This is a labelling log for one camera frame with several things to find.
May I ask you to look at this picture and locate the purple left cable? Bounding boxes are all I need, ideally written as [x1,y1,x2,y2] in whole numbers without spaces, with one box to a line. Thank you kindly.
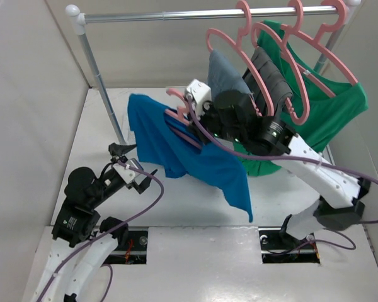
[34,160,165,302]

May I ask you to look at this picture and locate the pink hanger with jeans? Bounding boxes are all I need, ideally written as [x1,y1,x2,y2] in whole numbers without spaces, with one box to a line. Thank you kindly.
[205,0,275,116]

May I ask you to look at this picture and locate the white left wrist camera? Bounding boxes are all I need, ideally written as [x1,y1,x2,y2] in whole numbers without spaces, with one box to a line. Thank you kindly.
[113,158,143,184]

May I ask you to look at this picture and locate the green t shirt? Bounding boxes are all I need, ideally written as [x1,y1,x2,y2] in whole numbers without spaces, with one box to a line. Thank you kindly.
[232,20,369,177]

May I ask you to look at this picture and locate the light blue denim jeans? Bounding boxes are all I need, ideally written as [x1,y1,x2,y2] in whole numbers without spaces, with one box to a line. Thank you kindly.
[207,49,251,100]

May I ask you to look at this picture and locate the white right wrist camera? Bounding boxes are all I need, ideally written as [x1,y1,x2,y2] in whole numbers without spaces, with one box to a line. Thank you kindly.
[184,79,212,116]

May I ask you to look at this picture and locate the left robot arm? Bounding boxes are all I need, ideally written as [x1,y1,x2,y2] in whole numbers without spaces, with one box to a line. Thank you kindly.
[32,143,154,301]

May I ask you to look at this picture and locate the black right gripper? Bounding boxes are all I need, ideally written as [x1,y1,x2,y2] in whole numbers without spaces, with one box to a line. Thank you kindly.
[186,99,245,145]

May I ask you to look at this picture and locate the metal clothes rack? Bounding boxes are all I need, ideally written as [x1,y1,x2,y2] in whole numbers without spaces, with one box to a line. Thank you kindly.
[66,1,360,145]

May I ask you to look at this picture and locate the dark grey trousers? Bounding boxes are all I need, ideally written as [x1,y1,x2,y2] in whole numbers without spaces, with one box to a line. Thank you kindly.
[243,47,293,116]

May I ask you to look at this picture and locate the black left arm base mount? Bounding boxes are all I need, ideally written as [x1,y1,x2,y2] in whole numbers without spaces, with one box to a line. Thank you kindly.
[106,229,148,265]

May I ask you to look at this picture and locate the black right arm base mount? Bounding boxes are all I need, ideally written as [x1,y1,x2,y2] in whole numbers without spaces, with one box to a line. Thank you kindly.
[258,227,320,264]

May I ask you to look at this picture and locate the blue t shirt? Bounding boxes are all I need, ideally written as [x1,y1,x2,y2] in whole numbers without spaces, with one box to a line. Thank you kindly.
[127,94,253,223]

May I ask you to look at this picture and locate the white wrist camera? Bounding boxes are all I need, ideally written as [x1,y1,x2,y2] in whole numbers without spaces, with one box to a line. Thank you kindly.
[184,79,212,116]
[113,158,143,184]

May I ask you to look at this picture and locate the pink hanger with green shirt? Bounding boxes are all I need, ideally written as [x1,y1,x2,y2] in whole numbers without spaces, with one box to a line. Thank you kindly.
[281,1,358,86]

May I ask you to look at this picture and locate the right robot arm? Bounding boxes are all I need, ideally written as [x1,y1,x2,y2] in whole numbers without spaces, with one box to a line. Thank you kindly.
[183,86,372,248]

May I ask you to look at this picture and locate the pink hanger with grey trousers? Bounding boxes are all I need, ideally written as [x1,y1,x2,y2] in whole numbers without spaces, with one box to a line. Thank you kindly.
[251,0,310,125]

